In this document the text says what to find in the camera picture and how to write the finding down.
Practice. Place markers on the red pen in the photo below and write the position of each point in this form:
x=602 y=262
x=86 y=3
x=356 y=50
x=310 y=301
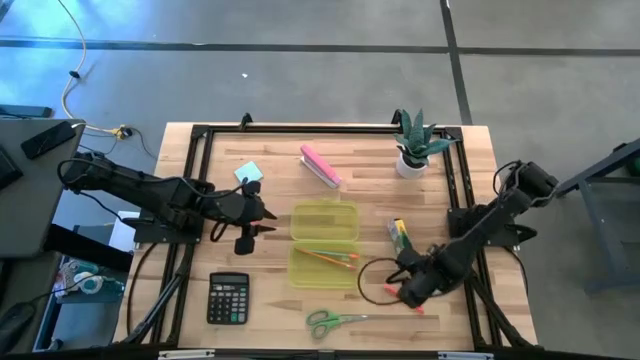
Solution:
x=391 y=290

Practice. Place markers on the succulent in white pot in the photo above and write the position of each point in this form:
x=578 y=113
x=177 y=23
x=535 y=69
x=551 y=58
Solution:
x=414 y=155

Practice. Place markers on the grey side desk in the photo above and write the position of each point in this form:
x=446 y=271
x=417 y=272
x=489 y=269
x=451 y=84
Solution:
x=35 y=200

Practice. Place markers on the white table clamp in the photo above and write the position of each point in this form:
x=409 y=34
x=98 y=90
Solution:
x=466 y=355
x=186 y=354

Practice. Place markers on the white paper sheet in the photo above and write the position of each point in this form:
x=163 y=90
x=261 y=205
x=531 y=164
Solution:
x=122 y=235

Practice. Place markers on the light blue sticky note pad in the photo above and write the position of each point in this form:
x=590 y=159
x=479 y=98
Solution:
x=248 y=172

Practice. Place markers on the black computer mouse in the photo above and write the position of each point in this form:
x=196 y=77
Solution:
x=15 y=322

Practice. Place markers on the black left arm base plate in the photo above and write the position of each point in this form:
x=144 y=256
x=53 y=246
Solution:
x=160 y=232

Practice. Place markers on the translucent yellow-green pencil case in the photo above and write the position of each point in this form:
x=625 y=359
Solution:
x=325 y=220

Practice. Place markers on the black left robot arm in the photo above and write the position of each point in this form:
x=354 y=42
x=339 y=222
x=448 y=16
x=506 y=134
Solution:
x=145 y=190

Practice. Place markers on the orange pencil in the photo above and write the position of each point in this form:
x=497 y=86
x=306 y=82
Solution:
x=325 y=259

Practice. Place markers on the green yellow crayon box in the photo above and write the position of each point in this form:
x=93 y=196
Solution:
x=400 y=235

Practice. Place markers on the black calculator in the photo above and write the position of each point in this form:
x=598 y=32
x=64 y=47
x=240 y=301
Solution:
x=228 y=300

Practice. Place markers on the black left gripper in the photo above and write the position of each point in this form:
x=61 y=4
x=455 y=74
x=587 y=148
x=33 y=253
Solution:
x=235 y=207

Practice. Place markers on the black aluminium table frame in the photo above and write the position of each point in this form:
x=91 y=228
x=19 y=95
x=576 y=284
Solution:
x=325 y=129

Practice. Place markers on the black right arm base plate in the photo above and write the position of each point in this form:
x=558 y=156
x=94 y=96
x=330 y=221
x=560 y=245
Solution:
x=462 y=222

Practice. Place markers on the green pencil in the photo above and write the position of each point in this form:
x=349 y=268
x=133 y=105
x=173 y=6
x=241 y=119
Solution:
x=337 y=254

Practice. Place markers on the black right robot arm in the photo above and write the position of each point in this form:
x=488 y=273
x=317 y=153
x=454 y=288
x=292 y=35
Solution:
x=480 y=230

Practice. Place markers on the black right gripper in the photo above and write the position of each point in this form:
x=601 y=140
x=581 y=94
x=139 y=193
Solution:
x=425 y=275

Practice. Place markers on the teal tape dispenser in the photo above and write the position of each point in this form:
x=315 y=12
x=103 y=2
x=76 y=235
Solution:
x=92 y=284

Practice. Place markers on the blue-grey metal table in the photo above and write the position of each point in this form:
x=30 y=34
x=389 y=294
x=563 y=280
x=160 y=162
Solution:
x=605 y=220

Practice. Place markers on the black smartphone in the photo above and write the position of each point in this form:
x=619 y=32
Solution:
x=47 y=140

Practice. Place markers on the pink stapler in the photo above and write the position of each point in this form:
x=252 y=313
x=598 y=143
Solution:
x=321 y=166

